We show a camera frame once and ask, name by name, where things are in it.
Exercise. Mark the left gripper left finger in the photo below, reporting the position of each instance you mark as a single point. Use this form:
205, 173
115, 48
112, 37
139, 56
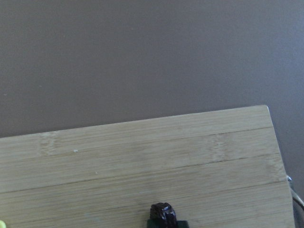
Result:
151, 223

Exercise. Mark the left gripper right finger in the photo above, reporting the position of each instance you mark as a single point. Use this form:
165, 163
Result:
182, 224

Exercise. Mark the bamboo cutting board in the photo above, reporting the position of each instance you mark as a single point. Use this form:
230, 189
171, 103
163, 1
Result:
220, 169

